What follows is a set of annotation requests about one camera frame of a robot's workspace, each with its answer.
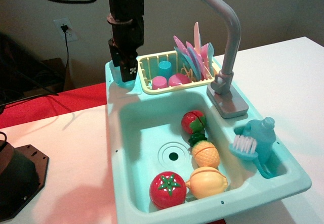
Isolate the grey toy faucet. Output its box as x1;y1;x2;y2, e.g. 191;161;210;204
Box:
201;0;249;119

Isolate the black power cord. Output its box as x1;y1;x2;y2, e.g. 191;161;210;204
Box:
60;24;70;88

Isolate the toy pineapple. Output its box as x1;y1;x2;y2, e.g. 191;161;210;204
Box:
188;132;220;168

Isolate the pink toy plate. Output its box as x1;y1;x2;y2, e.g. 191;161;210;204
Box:
173;35;205;81

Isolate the cardboard box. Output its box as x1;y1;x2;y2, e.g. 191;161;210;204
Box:
23;58;75;97

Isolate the purple toy plate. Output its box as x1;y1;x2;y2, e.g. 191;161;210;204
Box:
186;41;204;80

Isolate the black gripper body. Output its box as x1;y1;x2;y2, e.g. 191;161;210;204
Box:
107;13;144;60

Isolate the yellow dish rack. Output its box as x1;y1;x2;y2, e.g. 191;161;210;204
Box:
137;51;214;95

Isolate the toy strawberry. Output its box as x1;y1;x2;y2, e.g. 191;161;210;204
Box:
181;110;207;134

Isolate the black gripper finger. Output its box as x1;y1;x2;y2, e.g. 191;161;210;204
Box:
120;59;138;82
109;44;122;67

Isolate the toy tomato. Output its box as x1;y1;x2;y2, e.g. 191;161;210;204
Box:
149;171;187;210

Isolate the pink toy fork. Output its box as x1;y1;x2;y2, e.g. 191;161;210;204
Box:
200;44;209;69

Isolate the white wall outlet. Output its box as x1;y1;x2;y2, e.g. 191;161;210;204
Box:
53;17;78;42

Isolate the blue scrub brush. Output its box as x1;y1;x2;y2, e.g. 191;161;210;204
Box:
229;135;274;179

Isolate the pink cup in rack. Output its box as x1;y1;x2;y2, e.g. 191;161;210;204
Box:
152;76;168;90

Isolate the mint green toy sink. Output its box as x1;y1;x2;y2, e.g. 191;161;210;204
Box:
106;63;311;223

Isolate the red cloth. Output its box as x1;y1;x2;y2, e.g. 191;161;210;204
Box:
1;83;106;128

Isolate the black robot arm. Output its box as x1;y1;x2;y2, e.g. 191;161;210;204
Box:
107;0;144;82

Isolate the toy lemon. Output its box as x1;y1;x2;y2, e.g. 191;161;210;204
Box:
186;166;228;199

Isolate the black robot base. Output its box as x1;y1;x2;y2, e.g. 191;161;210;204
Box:
1;132;49;221

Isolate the peach toy knife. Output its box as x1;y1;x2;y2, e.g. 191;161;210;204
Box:
194;22;201;54

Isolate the light blue plastic cup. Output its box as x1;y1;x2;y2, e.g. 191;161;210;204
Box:
108;61;135;88

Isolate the blue soap bottle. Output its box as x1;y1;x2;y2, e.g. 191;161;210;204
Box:
243;117;276;164

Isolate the blue cup in rack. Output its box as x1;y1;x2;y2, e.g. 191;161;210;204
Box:
158;61;173;80

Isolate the magenta bowl in rack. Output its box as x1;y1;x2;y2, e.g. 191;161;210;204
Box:
168;73;191;86

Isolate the blue toy plate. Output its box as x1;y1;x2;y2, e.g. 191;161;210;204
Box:
174;47;195;70

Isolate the blue toy fork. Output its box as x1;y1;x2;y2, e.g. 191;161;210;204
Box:
207;42;214;77

